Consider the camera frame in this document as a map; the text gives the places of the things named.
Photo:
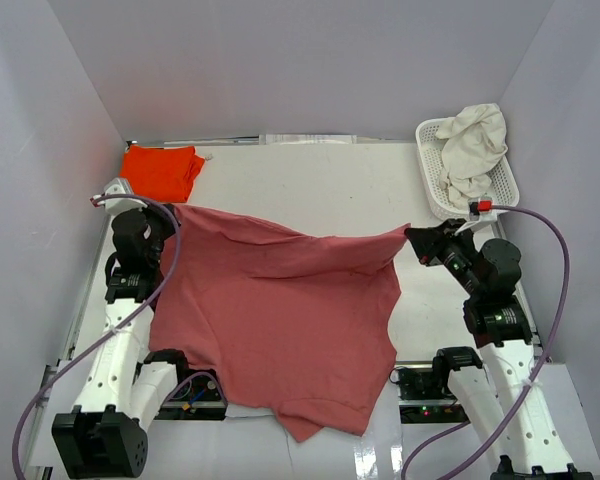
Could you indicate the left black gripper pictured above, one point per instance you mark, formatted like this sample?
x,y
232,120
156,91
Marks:
x,y
162,215

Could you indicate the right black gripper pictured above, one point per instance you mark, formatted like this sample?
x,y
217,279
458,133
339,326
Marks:
x,y
429,243

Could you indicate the pink t-shirt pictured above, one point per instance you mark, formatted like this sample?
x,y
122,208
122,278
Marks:
x,y
290,322

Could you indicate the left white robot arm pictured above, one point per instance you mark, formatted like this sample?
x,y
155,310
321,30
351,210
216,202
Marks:
x,y
105,434

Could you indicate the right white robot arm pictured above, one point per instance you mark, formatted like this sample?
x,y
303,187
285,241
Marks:
x,y
493,380

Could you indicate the folded orange t-shirt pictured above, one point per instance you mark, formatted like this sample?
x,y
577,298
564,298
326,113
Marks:
x,y
163,174

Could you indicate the white perforated plastic basket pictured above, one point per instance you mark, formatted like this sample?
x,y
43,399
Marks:
x,y
503,189

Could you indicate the white t-shirt in basket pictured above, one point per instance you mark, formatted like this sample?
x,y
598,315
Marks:
x,y
475,143

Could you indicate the papers at table back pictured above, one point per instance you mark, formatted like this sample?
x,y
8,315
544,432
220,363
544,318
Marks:
x,y
306,139

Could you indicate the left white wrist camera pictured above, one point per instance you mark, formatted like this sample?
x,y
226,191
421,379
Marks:
x,y
117,198

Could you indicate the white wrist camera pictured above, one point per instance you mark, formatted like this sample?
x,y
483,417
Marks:
x,y
481,214
117,198

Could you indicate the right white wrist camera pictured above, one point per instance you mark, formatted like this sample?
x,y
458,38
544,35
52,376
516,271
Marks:
x,y
481,214

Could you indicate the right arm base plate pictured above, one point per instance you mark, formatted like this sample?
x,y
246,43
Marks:
x,y
422,400

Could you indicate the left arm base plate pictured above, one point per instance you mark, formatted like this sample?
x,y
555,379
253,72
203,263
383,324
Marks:
x,y
201,398

